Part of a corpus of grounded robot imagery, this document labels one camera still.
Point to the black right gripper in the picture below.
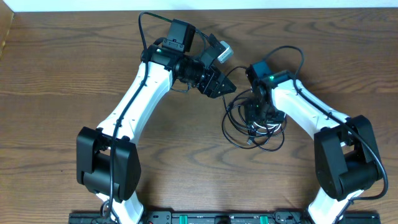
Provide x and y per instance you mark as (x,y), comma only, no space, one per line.
(250,114)

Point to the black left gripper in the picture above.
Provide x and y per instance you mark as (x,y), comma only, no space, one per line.
(211,91)

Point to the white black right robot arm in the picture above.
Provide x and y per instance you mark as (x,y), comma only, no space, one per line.
(347,160)

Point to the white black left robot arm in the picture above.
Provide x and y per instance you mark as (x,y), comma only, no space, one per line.
(107,162)

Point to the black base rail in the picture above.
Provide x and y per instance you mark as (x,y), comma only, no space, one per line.
(281,216)

